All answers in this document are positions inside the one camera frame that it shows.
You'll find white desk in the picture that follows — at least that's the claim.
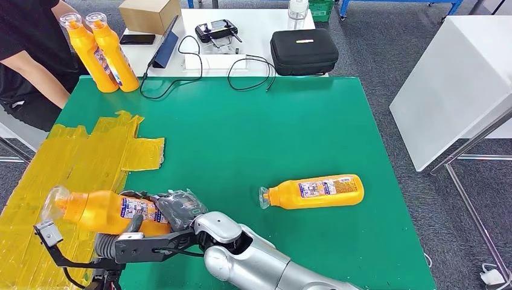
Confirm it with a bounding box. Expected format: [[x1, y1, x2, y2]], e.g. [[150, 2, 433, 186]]
[[120, 8, 329, 78]]

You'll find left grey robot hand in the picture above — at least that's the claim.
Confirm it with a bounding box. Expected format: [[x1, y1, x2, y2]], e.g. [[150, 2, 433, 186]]
[[94, 214, 145, 259]]

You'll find white power adapter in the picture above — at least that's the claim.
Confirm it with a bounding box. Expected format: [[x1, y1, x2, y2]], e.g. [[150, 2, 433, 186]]
[[479, 264, 507, 288]]

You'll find black zip case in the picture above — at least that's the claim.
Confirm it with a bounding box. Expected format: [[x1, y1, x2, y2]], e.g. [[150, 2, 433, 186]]
[[270, 28, 340, 77]]

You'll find black remote controller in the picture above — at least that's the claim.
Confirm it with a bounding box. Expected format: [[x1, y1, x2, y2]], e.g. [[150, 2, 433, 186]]
[[194, 19, 243, 44]]

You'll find orange bottle with clear cap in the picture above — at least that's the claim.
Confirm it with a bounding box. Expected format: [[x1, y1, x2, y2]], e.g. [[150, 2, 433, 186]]
[[258, 174, 365, 210], [85, 11, 140, 93], [41, 185, 173, 237], [59, 12, 120, 94]]

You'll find green plastic crate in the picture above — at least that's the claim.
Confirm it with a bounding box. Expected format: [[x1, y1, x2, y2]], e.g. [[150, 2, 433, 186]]
[[308, 0, 335, 23]]

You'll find brown cardboard box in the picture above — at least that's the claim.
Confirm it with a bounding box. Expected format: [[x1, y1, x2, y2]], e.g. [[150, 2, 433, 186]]
[[118, 0, 182, 36]]

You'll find large white table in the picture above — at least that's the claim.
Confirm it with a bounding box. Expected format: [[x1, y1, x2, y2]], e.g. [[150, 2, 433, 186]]
[[389, 16, 512, 286]]

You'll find person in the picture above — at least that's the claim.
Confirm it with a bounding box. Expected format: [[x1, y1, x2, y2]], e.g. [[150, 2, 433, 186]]
[[0, 0, 91, 133]]

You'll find short black cable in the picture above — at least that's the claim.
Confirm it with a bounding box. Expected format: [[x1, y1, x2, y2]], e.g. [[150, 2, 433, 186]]
[[227, 54, 277, 93]]

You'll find blue metal frame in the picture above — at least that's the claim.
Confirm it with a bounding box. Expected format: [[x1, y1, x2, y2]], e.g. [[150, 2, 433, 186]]
[[338, 0, 466, 22]]

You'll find yellow tape patch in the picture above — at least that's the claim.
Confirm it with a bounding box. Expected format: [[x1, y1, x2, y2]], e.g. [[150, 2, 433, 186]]
[[0, 110, 165, 290]]

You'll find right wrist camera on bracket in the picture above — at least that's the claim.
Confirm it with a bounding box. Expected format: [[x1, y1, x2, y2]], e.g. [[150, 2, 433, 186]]
[[114, 230, 201, 265]]

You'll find long black cable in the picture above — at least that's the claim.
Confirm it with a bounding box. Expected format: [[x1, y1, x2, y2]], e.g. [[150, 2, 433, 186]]
[[139, 35, 203, 100]]

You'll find tablet in blue case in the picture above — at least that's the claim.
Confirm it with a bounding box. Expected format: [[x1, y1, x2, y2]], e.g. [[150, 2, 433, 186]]
[[149, 14, 180, 69]]

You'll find clear plastic bag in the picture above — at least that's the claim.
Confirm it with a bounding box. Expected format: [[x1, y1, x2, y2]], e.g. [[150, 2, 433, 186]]
[[201, 37, 241, 56]]

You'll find white stool with metal legs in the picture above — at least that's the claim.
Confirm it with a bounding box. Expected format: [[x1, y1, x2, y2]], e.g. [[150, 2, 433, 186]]
[[0, 104, 50, 163]]

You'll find black smartphone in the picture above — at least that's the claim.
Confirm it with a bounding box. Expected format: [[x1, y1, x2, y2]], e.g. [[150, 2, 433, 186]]
[[119, 34, 157, 45]]

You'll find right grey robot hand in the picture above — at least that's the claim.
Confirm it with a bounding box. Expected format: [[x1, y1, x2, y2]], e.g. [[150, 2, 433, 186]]
[[120, 188, 209, 233]]

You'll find clear plastic bottle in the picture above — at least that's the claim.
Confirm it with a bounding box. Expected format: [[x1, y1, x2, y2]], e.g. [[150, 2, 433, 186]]
[[287, 0, 310, 31]]

